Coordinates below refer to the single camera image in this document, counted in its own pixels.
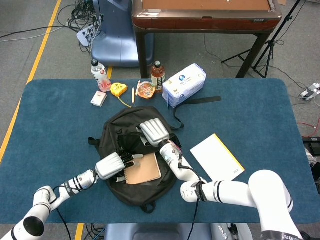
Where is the white power strip with plugs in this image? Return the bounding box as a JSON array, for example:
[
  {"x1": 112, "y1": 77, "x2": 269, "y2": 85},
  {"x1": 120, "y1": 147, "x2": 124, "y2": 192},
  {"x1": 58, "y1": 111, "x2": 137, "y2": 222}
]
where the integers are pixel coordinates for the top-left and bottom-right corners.
[{"x1": 76, "y1": 27, "x2": 97, "y2": 47}]

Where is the black fabric backpack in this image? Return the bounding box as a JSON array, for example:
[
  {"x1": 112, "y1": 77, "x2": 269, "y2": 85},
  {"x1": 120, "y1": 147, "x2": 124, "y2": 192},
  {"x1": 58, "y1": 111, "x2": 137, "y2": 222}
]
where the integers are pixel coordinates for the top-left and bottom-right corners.
[{"x1": 87, "y1": 95, "x2": 223, "y2": 214}]

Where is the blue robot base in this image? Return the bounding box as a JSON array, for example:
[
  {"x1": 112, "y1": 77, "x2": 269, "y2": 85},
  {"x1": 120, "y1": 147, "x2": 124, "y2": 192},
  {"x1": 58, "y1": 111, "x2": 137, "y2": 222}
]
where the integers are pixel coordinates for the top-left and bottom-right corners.
[{"x1": 91, "y1": 0, "x2": 155, "y2": 68}]

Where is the white yellow-edged booklet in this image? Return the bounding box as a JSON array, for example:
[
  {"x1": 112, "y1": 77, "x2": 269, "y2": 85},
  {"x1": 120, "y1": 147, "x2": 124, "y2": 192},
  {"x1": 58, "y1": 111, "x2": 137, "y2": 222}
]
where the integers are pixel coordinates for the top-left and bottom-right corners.
[{"x1": 189, "y1": 133, "x2": 246, "y2": 182}]

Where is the grey-blue robot torso base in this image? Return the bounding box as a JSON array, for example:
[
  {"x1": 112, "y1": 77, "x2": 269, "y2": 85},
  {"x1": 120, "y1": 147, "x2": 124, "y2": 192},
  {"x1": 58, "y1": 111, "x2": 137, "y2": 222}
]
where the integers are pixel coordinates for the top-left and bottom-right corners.
[{"x1": 103, "y1": 223, "x2": 251, "y2": 240}]

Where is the brown mahjong table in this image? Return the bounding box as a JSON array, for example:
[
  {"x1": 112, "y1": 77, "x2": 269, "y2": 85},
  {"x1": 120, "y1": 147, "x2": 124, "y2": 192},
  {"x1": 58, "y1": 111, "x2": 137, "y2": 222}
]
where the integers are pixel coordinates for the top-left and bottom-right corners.
[{"x1": 131, "y1": 0, "x2": 283, "y2": 79}]

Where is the white tissue pack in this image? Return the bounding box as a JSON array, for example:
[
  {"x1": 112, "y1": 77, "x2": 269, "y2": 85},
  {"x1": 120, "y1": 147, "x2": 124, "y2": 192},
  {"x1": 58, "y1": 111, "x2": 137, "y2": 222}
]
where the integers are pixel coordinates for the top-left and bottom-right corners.
[{"x1": 161, "y1": 63, "x2": 207, "y2": 109}]

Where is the white pink drink bottle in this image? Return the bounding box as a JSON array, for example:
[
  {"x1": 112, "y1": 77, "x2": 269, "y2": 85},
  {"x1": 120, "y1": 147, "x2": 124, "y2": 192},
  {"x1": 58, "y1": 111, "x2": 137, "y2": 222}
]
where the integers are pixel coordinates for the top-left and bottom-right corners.
[{"x1": 90, "y1": 59, "x2": 112, "y2": 93}]

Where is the yellow tape measure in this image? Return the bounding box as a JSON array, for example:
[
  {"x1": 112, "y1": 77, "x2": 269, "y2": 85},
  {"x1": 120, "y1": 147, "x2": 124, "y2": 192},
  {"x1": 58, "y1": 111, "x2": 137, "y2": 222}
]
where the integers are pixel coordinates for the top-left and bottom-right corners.
[{"x1": 110, "y1": 82, "x2": 134, "y2": 109}]

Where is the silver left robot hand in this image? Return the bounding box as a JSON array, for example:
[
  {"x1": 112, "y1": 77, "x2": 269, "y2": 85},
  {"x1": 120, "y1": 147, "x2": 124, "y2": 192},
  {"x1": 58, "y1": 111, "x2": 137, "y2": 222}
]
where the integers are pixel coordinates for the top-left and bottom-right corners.
[{"x1": 94, "y1": 151, "x2": 145, "y2": 183}]

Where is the orange jelly cup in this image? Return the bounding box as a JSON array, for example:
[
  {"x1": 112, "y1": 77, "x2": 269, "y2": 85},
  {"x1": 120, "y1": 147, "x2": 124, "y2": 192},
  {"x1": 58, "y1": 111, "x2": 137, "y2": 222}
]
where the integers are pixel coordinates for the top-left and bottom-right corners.
[{"x1": 137, "y1": 81, "x2": 157, "y2": 100}]

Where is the blue table mat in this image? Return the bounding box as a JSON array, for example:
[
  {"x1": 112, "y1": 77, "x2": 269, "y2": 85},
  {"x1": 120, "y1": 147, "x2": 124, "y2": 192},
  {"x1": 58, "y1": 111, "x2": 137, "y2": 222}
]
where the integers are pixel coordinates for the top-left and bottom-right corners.
[{"x1": 0, "y1": 78, "x2": 315, "y2": 225}]

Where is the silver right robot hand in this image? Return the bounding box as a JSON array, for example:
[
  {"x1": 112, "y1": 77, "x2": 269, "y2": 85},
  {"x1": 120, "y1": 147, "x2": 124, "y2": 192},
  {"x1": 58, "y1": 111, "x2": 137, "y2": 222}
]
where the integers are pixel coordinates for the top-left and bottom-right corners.
[{"x1": 136, "y1": 118, "x2": 171, "y2": 148}]

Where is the brown tea bottle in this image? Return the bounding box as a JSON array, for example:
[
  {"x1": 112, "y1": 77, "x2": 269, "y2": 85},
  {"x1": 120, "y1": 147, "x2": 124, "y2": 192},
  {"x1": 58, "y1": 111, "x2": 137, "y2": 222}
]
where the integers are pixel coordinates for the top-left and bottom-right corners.
[{"x1": 150, "y1": 60, "x2": 167, "y2": 94}]

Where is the small white box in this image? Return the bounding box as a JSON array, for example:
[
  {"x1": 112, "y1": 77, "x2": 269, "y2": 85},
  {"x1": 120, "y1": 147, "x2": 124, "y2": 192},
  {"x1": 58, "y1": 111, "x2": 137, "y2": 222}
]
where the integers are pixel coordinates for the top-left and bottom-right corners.
[{"x1": 90, "y1": 90, "x2": 108, "y2": 108}]

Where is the black cable tangle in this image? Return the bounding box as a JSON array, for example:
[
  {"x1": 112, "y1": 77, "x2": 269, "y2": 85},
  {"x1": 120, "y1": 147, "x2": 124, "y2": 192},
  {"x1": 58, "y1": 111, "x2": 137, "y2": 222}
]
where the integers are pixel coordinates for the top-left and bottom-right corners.
[{"x1": 57, "y1": 0, "x2": 104, "y2": 53}]

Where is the white grey power strip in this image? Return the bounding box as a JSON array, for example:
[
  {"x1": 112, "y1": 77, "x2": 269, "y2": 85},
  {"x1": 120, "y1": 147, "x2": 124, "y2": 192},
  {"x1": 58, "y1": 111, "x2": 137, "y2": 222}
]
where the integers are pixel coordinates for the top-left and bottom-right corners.
[{"x1": 299, "y1": 83, "x2": 320, "y2": 101}]

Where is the brown kraft spiral notebook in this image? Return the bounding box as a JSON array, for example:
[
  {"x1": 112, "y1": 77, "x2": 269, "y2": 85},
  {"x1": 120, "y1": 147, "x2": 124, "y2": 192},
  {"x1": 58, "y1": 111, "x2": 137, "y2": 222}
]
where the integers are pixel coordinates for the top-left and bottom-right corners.
[{"x1": 124, "y1": 152, "x2": 163, "y2": 185}]

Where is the black tripod stand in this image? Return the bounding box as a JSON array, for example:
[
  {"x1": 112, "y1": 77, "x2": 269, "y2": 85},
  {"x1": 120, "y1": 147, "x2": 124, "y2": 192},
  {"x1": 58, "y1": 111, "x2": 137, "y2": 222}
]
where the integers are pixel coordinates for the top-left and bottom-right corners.
[{"x1": 221, "y1": 0, "x2": 303, "y2": 79}]

